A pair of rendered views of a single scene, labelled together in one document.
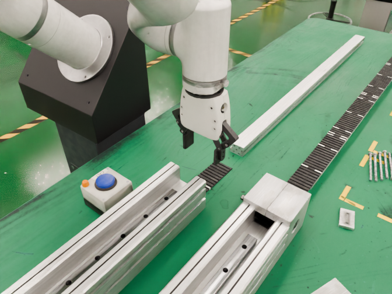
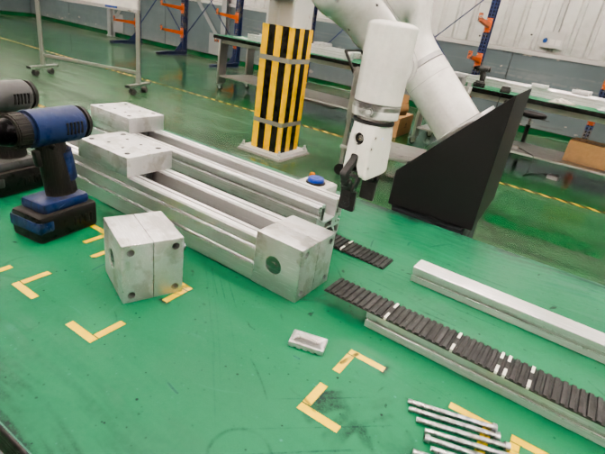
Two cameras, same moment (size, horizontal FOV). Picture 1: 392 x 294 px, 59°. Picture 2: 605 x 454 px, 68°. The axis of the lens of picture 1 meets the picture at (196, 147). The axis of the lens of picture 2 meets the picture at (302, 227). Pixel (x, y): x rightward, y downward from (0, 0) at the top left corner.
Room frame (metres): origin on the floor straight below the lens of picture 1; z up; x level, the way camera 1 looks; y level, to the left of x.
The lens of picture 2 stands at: (0.39, -0.82, 1.19)
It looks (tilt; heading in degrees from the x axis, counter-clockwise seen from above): 25 degrees down; 82
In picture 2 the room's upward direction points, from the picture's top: 9 degrees clockwise
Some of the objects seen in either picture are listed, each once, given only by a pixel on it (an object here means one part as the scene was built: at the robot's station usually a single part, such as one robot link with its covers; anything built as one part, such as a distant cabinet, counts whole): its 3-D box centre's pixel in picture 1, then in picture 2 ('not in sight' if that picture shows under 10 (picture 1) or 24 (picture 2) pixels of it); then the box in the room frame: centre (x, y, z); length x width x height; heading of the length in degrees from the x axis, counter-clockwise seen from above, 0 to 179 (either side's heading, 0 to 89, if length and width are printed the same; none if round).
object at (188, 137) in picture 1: (184, 132); (372, 182); (0.63, 0.03, 0.91); 0.03 x 0.03 x 0.07; 52
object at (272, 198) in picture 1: (269, 209); (297, 254); (0.48, -0.15, 0.83); 0.12 x 0.09 x 0.10; 52
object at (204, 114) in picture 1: (203, 107); (368, 144); (0.59, -0.02, 1.00); 0.10 x 0.07 x 0.11; 52
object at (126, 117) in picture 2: not in sight; (127, 122); (0.04, 0.42, 0.87); 0.16 x 0.11 x 0.07; 142
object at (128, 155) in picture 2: not in sight; (125, 158); (0.12, 0.12, 0.87); 0.16 x 0.11 x 0.07; 142
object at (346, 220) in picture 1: (346, 219); (308, 342); (0.49, -0.32, 0.78); 0.05 x 0.03 x 0.01; 159
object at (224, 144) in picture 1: (224, 151); (346, 194); (0.56, -0.06, 0.91); 0.03 x 0.03 x 0.07; 52
